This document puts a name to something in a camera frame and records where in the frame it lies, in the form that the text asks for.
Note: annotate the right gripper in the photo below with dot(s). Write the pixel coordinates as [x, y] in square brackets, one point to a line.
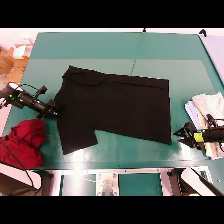
[195, 135]

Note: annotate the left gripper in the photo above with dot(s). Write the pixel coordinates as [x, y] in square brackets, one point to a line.
[46, 109]

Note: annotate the black T-shirt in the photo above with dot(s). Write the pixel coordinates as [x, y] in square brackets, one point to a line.
[116, 106]

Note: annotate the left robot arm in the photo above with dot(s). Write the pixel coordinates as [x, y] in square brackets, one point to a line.
[20, 98]

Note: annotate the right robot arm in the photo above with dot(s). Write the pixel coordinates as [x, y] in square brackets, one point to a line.
[215, 135]

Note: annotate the pale grey garment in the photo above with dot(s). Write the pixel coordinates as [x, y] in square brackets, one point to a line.
[191, 113]

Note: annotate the white garment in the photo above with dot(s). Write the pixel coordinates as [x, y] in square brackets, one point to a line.
[211, 103]

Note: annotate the red garment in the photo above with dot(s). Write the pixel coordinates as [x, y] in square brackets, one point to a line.
[23, 143]

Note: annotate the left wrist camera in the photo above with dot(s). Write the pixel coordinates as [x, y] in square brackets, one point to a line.
[40, 90]

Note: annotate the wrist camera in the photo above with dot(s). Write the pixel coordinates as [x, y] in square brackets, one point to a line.
[210, 120]
[40, 90]

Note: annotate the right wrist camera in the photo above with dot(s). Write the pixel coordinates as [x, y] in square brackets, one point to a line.
[210, 120]

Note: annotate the silver frame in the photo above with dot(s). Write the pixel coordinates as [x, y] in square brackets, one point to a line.
[107, 185]

